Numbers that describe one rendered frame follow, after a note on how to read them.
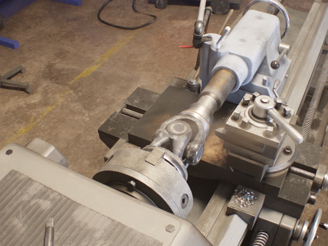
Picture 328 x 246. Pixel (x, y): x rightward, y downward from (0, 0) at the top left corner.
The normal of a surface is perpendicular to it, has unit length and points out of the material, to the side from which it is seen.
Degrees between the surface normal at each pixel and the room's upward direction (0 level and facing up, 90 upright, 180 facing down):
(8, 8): 90
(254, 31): 0
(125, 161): 16
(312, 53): 36
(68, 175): 0
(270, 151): 0
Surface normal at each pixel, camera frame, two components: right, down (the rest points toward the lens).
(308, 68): 0.52, -0.44
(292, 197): 0.00, -0.76
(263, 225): -0.46, 0.58
